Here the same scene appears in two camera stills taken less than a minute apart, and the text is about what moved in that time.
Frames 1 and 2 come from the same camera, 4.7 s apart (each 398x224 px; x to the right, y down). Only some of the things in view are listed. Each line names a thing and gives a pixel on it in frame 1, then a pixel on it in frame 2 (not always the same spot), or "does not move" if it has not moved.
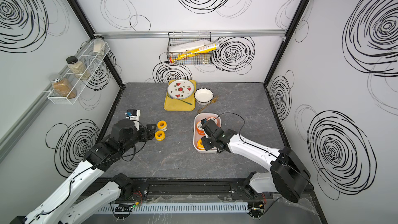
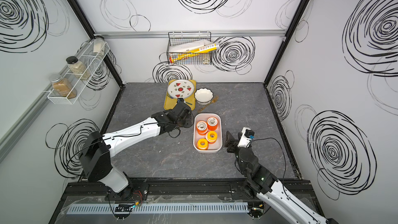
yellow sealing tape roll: x=200 y=144 does not move
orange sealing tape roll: x=199 y=129 does not move
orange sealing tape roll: x=215 y=120 does not move
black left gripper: x=146 y=136 → x=189 y=120
